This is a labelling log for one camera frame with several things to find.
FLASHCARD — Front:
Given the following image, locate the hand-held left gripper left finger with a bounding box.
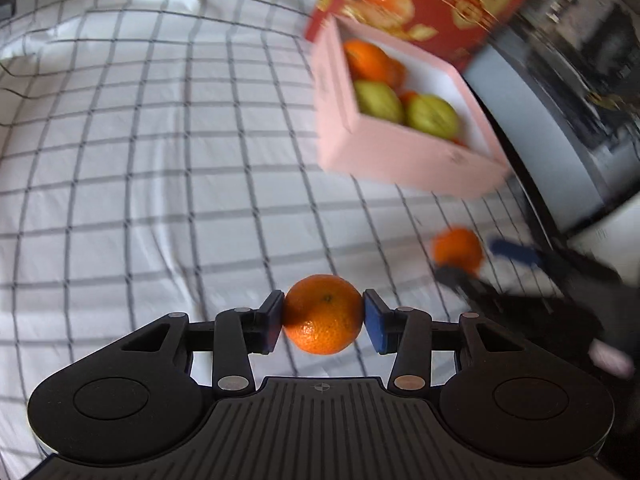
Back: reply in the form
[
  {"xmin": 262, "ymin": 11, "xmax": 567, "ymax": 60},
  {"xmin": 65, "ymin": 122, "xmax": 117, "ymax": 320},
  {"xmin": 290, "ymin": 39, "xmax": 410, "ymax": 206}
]
[{"xmin": 107, "ymin": 288, "xmax": 286, "ymax": 396}]

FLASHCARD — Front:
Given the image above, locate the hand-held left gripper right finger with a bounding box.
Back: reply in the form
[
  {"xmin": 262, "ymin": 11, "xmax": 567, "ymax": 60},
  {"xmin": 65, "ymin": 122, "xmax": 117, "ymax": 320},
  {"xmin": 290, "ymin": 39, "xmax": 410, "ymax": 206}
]
[{"xmin": 363, "ymin": 288, "xmax": 538, "ymax": 396}]

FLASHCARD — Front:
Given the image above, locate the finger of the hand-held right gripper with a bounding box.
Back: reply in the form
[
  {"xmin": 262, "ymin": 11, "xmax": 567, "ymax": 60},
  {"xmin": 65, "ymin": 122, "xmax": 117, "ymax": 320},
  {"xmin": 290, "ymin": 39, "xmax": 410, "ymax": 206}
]
[
  {"xmin": 434, "ymin": 265, "xmax": 506, "ymax": 313},
  {"xmin": 489, "ymin": 237, "xmax": 623, "ymax": 283}
]

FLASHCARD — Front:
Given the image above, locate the small orange mandarin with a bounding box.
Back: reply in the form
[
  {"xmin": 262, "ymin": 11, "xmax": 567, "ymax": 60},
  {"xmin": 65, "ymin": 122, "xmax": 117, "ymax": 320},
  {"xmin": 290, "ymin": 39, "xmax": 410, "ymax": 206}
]
[{"xmin": 282, "ymin": 274, "xmax": 365, "ymax": 356}]

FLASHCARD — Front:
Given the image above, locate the pink cardboard box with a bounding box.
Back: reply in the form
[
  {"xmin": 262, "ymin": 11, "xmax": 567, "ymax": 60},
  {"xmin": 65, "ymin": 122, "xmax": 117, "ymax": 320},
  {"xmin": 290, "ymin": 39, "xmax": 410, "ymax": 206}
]
[{"xmin": 311, "ymin": 14, "xmax": 511, "ymax": 198}]

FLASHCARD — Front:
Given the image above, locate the green apple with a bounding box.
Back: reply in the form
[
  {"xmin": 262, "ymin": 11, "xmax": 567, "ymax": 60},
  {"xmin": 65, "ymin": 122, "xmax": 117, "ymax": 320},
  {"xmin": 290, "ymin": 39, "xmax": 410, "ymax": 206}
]
[{"xmin": 354, "ymin": 79, "xmax": 406, "ymax": 125}]

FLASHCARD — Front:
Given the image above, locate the person's right hand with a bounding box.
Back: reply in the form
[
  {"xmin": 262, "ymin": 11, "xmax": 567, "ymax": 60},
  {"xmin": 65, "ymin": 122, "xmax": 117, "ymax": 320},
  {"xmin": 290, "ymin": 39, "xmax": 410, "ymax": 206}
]
[{"xmin": 589, "ymin": 338, "xmax": 635, "ymax": 380}]

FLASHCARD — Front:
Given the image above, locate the black monitor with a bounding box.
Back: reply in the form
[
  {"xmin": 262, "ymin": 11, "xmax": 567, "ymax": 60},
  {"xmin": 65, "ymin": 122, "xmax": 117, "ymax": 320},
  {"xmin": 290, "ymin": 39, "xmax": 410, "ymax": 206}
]
[{"xmin": 462, "ymin": 0, "xmax": 640, "ymax": 236}]

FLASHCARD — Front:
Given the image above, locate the white black checked cloth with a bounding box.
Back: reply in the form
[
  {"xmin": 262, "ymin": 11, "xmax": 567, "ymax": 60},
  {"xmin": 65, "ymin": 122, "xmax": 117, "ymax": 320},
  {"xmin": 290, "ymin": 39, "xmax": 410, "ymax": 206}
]
[{"xmin": 0, "ymin": 0, "xmax": 640, "ymax": 480}]

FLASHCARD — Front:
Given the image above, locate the red printed package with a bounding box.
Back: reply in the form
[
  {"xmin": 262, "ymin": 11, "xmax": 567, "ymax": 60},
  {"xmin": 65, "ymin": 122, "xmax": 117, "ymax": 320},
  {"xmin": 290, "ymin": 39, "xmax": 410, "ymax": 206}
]
[{"xmin": 304, "ymin": 0, "xmax": 558, "ymax": 68}]

